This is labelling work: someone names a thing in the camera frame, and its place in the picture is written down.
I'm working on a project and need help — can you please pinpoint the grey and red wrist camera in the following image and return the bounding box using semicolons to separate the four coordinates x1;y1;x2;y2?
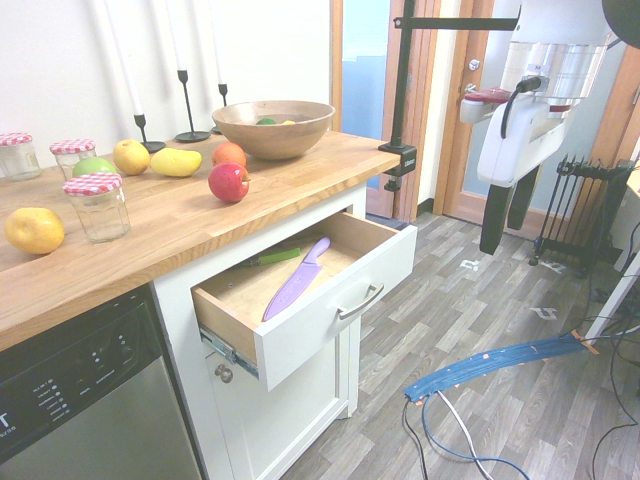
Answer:
459;85;511;125

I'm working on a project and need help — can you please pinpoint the yellow apple back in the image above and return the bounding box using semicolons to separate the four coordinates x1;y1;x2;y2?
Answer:
112;138;151;176

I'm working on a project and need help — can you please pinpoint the green-handled small knife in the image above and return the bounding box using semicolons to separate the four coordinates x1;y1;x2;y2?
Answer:
243;247;303;268

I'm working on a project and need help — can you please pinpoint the large yellow citrus fruit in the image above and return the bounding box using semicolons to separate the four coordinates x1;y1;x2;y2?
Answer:
4;207;66;255

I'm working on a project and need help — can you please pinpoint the black Ulanzi clamp stand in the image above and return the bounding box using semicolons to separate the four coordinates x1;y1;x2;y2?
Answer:
378;0;520;194

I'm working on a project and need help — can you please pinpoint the black round object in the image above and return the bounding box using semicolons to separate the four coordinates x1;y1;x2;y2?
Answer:
602;0;640;49

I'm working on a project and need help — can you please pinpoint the blue taped cable cover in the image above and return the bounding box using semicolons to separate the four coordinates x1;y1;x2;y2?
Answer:
402;334;601;405

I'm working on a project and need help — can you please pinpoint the glass jar red-checked lid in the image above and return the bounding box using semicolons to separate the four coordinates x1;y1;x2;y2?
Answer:
49;138;97;182
62;172;132;245
0;132;43;183

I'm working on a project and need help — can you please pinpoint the blue floor cable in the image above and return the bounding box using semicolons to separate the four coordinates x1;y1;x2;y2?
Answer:
422;389;531;480

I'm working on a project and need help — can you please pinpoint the large wooden bowl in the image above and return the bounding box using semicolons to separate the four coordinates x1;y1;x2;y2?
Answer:
211;99;337;161

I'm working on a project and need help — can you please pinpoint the purple kitchen knife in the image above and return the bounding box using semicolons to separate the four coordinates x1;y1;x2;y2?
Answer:
262;236;332;322

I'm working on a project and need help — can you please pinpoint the white drawer wooden inside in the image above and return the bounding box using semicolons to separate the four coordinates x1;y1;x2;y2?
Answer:
191;210;419;393

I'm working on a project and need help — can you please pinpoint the black oil radiator heater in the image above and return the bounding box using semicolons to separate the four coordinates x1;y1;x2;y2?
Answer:
537;154;637;279

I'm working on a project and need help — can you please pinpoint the red apple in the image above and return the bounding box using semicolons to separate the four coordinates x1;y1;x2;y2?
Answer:
207;161;252;204

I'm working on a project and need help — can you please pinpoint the orange peach fruit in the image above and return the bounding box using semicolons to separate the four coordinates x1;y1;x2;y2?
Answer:
211;141;248;169

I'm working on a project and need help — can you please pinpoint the green apple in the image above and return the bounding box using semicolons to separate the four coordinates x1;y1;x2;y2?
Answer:
72;156;120;179

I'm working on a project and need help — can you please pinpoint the stainless steel dishwasher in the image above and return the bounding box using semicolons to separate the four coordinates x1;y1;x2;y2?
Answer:
0;284;204;480

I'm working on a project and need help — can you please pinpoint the white kitchen cabinet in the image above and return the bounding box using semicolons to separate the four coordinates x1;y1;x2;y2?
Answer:
152;182;369;480

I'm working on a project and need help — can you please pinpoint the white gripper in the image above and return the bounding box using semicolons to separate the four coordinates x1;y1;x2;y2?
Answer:
476;96;572;254

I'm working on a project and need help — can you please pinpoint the black camera cable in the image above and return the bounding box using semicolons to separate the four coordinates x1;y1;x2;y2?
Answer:
500;74;545;140

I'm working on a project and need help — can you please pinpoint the wooden door frame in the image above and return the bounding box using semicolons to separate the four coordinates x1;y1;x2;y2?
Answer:
328;0;444;221

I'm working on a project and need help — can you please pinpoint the grey floor cable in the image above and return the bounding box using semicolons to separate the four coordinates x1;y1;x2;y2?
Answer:
437;389;501;480

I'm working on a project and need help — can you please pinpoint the metal drawer slide rail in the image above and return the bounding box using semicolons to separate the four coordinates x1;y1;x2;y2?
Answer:
198;327;261;380

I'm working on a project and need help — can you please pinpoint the silver bar drawer handle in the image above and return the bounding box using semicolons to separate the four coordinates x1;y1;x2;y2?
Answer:
337;282;385;322

